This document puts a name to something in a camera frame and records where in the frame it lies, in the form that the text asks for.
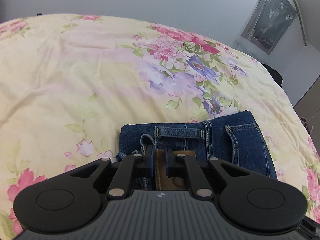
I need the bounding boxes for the blue denim jeans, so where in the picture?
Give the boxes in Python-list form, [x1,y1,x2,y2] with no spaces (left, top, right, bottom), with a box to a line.
[116,111,277,190]

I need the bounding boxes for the black clothing pile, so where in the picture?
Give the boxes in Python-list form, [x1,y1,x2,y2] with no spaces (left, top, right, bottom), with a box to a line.
[263,63,283,87]

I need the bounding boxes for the beige wardrobe door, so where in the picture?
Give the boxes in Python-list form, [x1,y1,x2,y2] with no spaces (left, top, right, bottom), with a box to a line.
[294,77,319,133]

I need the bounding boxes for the floral yellow bed quilt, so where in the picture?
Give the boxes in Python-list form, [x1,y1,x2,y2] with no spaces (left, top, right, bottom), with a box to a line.
[1,15,319,239]

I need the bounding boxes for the grey window curtain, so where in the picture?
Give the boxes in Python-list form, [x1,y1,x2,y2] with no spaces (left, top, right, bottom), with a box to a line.
[236,0,298,55]

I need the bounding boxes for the white pipe on wall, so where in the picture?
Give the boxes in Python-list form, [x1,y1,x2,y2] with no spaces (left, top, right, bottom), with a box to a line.
[292,0,308,47]

